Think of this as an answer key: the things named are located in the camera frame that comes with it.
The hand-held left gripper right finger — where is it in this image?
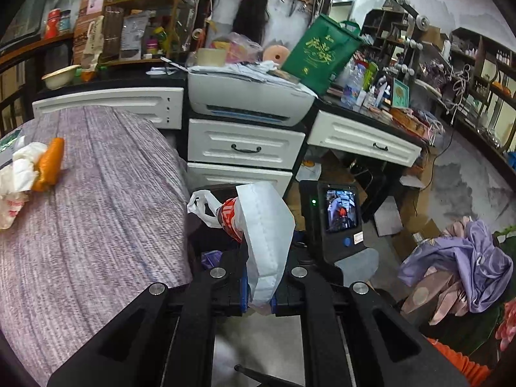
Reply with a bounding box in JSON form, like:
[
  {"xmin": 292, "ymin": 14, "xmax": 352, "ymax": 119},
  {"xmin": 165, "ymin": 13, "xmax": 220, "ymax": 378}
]
[{"xmin": 271, "ymin": 266, "xmax": 470, "ymax": 387}]

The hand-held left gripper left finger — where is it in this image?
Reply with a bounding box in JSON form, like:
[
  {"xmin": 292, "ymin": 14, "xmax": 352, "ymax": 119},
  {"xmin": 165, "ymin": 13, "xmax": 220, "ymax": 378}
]
[{"xmin": 47, "ymin": 267, "xmax": 248, "ymax": 387}]

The white embossed paper bag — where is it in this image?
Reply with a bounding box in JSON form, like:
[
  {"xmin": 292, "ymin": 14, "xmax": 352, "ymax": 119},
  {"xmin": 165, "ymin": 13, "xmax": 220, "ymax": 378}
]
[{"xmin": 235, "ymin": 181, "xmax": 297, "ymax": 316}]

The person's right forearm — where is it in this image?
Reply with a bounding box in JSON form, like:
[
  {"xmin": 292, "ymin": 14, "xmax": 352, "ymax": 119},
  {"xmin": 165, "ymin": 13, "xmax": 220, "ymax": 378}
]
[{"xmin": 426, "ymin": 338, "xmax": 493, "ymax": 387}]

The grey board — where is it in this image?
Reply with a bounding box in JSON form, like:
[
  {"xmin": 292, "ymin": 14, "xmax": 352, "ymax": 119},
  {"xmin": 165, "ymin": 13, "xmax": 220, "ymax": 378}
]
[{"xmin": 373, "ymin": 197, "xmax": 404, "ymax": 237}]

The white red plastic bag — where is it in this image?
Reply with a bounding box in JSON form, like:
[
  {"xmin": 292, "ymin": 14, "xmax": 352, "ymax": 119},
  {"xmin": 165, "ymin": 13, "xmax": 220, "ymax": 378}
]
[{"xmin": 187, "ymin": 189, "xmax": 246, "ymax": 243}]

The cardboard box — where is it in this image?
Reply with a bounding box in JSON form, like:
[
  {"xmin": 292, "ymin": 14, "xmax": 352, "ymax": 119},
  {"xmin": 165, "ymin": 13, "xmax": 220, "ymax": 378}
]
[{"xmin": 392, "ymin": 205, "xmax": 445, "ymax": 259}]

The pink floral cloth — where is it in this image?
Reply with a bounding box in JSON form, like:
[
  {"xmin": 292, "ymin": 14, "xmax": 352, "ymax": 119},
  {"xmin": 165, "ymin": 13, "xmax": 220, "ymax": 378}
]
[{"xmin": 401, "ymin": 269, "xmax": 473, "ymax": 326}]

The white printer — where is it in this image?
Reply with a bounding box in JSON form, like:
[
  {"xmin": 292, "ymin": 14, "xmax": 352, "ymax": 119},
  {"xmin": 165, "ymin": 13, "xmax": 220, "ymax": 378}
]
[{"xmin": 187, "ymin": 66, "xmax": 319, "ymax": 127}]

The clear water bottle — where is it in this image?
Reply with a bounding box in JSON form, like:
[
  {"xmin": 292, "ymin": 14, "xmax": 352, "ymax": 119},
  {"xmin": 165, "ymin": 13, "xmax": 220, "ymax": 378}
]
[{"xmin": 342, "ymin": 64, "xmax": 366, "ymax": 106}]

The teal framed picture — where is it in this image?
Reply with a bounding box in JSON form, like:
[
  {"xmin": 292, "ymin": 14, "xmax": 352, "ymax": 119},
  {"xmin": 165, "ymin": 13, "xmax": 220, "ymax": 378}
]
[{"xmin": 392, "ymin": 78, "xmax": 411, "ymax": 109}]

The purple cloth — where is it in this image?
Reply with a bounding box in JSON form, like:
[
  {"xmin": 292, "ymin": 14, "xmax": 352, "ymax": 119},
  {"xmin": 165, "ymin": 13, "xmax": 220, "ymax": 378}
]
[{"xmin": 398, "ymin": 216, "xmax": 514, "ymax": 314}]

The stack of papers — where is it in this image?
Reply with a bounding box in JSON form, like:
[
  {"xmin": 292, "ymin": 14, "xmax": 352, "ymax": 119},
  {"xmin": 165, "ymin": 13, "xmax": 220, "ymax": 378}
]
[{"xmin": 189, "ymin": 60, "xmax": 301, "ymax": 86}]

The green tote bag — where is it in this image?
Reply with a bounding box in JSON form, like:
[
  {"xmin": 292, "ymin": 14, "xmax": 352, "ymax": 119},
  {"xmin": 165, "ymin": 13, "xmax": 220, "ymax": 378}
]
[{"xmin": 281, "ymin": 14, "xmax": 364, "ymax": 96}]

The pink foam roll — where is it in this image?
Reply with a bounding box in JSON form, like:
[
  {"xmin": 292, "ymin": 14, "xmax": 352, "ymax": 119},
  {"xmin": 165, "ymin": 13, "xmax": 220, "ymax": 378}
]
[{"xmin": 262, "ymin": 44, "xmax": 290, "ymax": 65}]

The pink plastic bag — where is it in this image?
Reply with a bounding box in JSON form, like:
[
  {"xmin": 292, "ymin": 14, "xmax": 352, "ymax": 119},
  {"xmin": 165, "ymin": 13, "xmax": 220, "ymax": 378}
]
[{"xmin": 212, "ymin": 32, "xmax": 263, "ymax": 64}]

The pink artificial flower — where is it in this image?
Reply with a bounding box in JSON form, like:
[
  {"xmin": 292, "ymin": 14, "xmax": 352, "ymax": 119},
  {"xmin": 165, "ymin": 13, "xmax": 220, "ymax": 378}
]
[{"xmin": 494, "ymin": 302, "xmax": 516, "ymax": 352}]

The vanity mirror with bulbs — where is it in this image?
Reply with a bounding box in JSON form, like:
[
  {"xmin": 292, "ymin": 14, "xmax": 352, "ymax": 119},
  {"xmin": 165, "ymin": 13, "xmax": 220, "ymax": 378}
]
[{"xmin": 318, "ymin": 0, "xmax": 430, "ymax": 78}]

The black wig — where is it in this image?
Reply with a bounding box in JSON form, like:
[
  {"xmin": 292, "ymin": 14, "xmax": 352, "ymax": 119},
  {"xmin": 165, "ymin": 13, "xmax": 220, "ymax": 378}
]
[{"xmin": 233, "ymin": 0, "xmax": 270, "ymax": 46}]

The black shelf unit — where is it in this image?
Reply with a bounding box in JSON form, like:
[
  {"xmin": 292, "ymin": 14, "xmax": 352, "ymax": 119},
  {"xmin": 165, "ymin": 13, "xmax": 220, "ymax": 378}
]
[{"xmin": 442, "ymin": 27, "xmax": 516, "ymax": 158}]

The white drawer front with screws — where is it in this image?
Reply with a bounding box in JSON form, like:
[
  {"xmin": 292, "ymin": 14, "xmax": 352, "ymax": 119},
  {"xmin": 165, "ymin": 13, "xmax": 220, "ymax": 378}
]
[{"xmin": 32, "ymin": 87, "xmax": 185, "ymax": 130}]

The cream red printed wrapper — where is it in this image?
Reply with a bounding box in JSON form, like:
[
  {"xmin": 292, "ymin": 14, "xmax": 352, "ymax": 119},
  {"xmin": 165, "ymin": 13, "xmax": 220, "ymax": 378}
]
[{"xmin": 0, "ymin": 191, "xmax": 31, "ymax": 230}]

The white crumpled tissue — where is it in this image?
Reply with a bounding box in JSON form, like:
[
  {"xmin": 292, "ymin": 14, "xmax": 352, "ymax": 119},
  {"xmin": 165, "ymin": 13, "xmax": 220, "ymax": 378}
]
[{"xmin": 0, "ymin": 142, "xmax": 51, "ymax": 206}]

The silver pouch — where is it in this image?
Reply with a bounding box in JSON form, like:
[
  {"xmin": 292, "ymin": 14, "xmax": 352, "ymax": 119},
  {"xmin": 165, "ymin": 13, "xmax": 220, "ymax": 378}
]
[{"xmin": 121, "ymin": 11, "xmax": 151, "ymax": 60}]

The dark rolled bamboo mat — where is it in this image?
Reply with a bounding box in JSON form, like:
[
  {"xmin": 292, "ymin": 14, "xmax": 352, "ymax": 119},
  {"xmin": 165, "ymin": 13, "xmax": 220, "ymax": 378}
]
[{"xmin": 101, "ymin": 8, "xmax": 124, "ymax": 64}]

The cream bowl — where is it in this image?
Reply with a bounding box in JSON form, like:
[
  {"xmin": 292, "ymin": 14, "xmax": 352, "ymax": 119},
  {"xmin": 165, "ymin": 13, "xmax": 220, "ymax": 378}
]
[{"xmin": 41, "ymin": 64, "xmax": 81, "ymax": 90}]

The brown paper package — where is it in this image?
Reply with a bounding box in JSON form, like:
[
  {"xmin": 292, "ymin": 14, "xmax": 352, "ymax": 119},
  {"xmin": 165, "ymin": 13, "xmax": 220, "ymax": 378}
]
[{"xmin": 74, "ymin": 15, "xmax": 105, "ymax": 70}]

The black wooden railing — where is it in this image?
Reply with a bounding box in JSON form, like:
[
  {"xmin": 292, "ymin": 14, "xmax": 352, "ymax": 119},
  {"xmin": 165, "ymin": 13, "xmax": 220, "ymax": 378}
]
[{"xmin": 0, "ymin": 62, "xmax": 46, "ymax": 138}]

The red can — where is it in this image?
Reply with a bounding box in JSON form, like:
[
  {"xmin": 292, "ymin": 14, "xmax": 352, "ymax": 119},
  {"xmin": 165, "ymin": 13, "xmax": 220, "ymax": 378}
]
[{"xmin": 44, "ymin": 8, "xmax": 61, "ymax": 40}]

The white drawer without handle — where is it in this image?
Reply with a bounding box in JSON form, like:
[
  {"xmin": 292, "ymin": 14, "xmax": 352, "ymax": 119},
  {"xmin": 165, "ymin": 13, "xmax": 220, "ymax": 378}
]
[{"xmin": 187, "ymin": 162, "xmax": 293, "ymax": 199}]

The wide white drawer black handle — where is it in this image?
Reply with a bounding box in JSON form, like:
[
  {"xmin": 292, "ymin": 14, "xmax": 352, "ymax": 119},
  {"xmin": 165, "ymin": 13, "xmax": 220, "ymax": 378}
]
[{"xmin": 307, "ymin": 110, "xmax": 422, "ymax": 168}]

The white drawer with black handle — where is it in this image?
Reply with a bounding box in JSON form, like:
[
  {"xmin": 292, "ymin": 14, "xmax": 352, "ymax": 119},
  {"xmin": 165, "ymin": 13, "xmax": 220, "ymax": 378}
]
[{"xmin": 188, "ymin": 118, "xmax": 306, "ymax": 170}]

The white cable bundle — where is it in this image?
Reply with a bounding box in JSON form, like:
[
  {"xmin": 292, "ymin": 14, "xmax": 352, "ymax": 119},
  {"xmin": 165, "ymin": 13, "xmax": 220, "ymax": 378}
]
[{"xmin": 442, "ymin": 64, "xmax": 473, "ymax": 126}]

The wooden wall shelf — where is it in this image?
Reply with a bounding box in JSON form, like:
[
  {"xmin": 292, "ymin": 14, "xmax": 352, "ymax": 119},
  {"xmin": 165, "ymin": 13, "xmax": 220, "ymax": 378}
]
[{"xmin": 0, "ymin": 31, "xmax": 75, "ymax": 67}]

